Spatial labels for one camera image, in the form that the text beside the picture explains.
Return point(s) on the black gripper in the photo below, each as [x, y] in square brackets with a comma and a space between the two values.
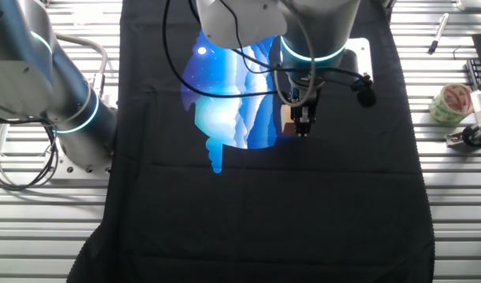
[309, 88]

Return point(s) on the small wooden block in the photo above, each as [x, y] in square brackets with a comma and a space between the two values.
[285, 120]

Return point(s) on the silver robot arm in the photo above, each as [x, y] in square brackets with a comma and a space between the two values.
[323, 27]

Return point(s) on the clear packing tape roll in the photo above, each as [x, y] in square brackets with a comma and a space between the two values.
[441, 110]

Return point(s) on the black and silver marker pen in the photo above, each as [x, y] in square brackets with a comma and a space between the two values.
[438, 33]

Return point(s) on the black cloth with blue print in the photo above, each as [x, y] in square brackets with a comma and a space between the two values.
[185, 236]

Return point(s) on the black keyboard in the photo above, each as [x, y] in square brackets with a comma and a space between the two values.
[480, 74]

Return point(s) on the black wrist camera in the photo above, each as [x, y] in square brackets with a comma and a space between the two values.
[366, 96]

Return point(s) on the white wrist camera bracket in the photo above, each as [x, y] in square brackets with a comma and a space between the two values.
[362, 51]

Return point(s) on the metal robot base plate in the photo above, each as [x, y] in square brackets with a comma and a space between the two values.
[79, 173]

